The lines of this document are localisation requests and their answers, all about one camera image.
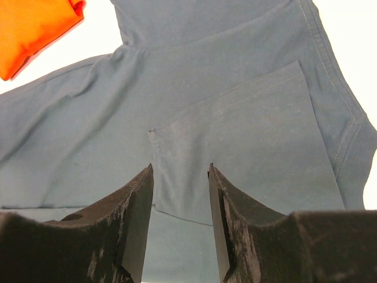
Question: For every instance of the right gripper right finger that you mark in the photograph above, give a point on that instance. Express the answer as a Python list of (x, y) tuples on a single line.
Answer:
[(255, 243)]

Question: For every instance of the grey-blue t-shirt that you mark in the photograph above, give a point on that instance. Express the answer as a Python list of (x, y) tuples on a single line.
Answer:
[(252, 87)]

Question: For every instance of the orange t-shirt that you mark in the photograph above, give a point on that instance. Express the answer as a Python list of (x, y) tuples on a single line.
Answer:
[(29, 26)]

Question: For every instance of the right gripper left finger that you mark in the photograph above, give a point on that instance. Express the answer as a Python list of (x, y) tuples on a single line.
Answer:
[(104, 242)]

